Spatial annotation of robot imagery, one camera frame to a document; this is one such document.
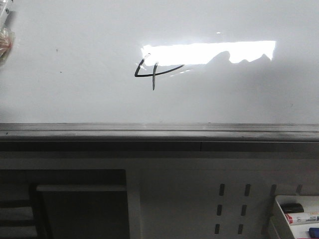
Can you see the white marker tray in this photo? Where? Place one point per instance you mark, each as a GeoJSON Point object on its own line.
{"type": "Point", "coordinates": [280, 224]}

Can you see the dark cabinet with white shelf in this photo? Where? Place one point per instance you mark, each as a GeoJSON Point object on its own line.
{"type": "Point", "coordinates": [64, 204]}

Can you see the red capped white marker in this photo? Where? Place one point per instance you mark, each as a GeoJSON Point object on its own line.
{"type": "Point", "coordinates": [302, 218]}

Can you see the blue capped marker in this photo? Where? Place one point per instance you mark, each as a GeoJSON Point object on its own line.
{"type": "Point", "coordinates": [314, 233]}

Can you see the dark whiteboard bottom frame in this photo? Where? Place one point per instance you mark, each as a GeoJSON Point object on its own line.
{"type": "Point", "coordinates": [155, 136]}

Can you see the white whiteboard surface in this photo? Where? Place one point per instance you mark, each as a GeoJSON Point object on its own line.
{"type": "Point", "coordinates": [162, 61]}

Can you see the black marker in tray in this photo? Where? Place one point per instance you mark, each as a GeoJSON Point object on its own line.
{"type": "Point", "coordinates": [292, 208]}

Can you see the taped whiteboard marker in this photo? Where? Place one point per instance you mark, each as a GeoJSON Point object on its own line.
{"type": "Point", "coordinates": [6, 35]}

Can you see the white perforated metal panel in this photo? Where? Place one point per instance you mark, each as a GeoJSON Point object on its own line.
{"type": "Point", "coordinates": [192, 195]}

